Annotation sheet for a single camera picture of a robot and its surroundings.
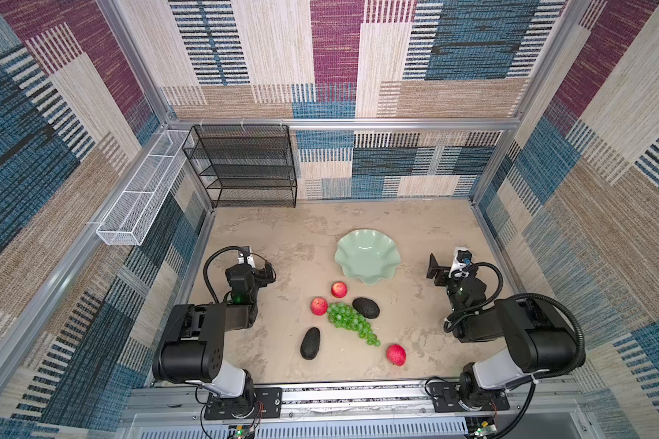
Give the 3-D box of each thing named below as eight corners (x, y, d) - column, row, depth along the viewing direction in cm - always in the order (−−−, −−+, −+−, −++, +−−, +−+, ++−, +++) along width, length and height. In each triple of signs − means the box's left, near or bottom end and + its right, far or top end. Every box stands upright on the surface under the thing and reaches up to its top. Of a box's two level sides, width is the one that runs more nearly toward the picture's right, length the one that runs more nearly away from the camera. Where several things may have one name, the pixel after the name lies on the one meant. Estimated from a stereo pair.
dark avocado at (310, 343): (298, 357, 82) (296, 353, 79) (308, 329, 87) (307, 324, 84) (314, 362, 81) (313, 358, 78) (323, 334, 86) (323, 329, 83)
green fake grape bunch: (324, 319, 89) (323, 314, 86) (334, 302, 93) (334, 297, 90) (377, 350, 83) (379, 345, 80) (386, 330, 87) (388, 325, 83)
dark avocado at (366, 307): (351, 307, 90) (351, 303, 88) (359, 296, 93) (359, 292, 90) (373, 322, 87) (374, 319, 85) (381, 311, 89) (382, 307, 87)
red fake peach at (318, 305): (308, 311, 89) (307, 308, 87) (315, 297, 92) (315, 294, 90) (322, 318, 88) (322, 315, 86) (329, 304, 91) (329, 300, 89)
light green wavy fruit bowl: (335, 289, 95) (335, 282, 91) (335, 237, 110) (335, 229, 106) (401, 289, 95) (404, 282, 91) (392, 237, 109) (394, 228, 105)
